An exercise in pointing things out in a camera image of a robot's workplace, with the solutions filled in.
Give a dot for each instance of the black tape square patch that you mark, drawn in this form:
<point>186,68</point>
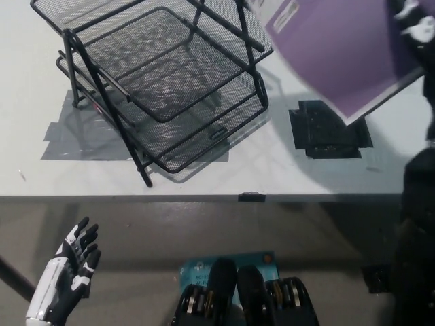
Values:
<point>319,136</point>

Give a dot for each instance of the grey duct tape patch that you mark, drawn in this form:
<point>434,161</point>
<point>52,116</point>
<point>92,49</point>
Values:
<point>74,142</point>

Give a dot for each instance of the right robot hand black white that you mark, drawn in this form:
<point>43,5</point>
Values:
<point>416,20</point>

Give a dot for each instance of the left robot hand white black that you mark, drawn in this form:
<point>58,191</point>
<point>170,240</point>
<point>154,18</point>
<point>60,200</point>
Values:
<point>64,275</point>

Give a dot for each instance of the teal cardboard box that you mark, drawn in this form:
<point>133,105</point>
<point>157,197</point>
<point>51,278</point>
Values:
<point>198,268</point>

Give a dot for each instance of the purple spiral notebook cardboard back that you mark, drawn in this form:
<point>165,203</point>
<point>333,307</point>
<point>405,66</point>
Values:
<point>340,54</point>

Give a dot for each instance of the black table leg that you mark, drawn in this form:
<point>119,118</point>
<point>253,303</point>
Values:
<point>15,280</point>

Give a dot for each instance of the small black tape strip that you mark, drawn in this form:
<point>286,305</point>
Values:
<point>251,197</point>

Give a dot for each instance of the black mesh file tray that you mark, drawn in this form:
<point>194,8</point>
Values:
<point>156,85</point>

